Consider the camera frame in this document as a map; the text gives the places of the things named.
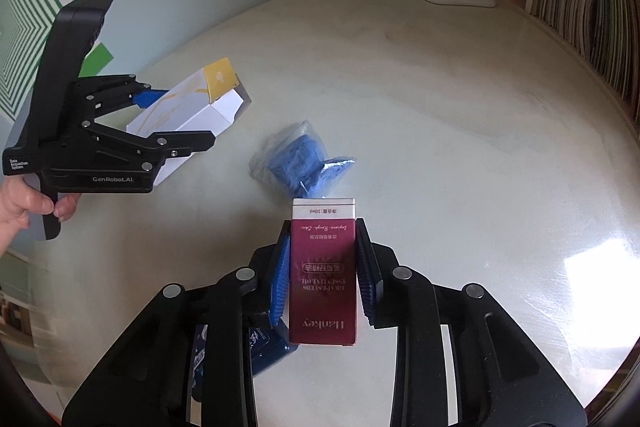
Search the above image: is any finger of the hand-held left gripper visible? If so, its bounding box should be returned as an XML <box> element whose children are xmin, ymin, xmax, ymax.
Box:
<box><xmin>80</xmin><ymin>122</ymin><xmax>217</xmax><ymax>172</ymax></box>
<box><xmin>75</xmin><ymin>74</ymin><xmax>171</xmax><ymax>122</ymax></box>

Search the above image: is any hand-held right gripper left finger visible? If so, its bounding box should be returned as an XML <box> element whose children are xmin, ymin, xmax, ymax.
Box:
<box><xmin>62</xmin><ymin>219</ymin><xmax>296</xmax><ymax>427</ymax></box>

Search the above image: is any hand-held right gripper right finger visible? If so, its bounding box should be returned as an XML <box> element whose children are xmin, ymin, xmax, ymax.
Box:
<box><xmin>354</xmin><ymin>218</ymin><xmax>591</xmax><ymax>427</ymax></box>

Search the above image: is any white yellow box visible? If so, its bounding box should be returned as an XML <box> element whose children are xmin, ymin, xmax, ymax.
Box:
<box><xmin>126</xmin><ymin>57</ymin><xmax>252</xmax><ymax>188</ymax></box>

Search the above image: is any maroon box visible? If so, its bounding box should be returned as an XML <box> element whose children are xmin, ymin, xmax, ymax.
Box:
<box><xmin>289</xmin><ymin>197</ymin><xmax>362</xmax><ymax>349</ymax></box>

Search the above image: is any person's left hand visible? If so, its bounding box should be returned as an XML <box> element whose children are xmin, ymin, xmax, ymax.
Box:
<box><xmin>0</xmin><ymin>177</ymin><xmax>81</xmax><ymax>258</ymax></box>

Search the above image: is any dark blue box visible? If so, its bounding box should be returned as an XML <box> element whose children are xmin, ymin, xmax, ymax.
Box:
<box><xmin>192</xmin><ymin>322</ymin><xmax>298</xmax><ymax>403</ymax></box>

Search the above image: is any blue item in plastic bag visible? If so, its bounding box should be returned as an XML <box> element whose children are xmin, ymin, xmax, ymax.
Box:
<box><xmin>249</xmin><ymin>119</ymin><xmax>357</xmax><ymax>198</ymax></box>

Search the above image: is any green striped wall poster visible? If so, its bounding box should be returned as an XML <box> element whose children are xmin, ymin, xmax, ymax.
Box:
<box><xmin>0</xmin><ymin>0</ymin><xmax>115</xmax><ymax>118</ymax></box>

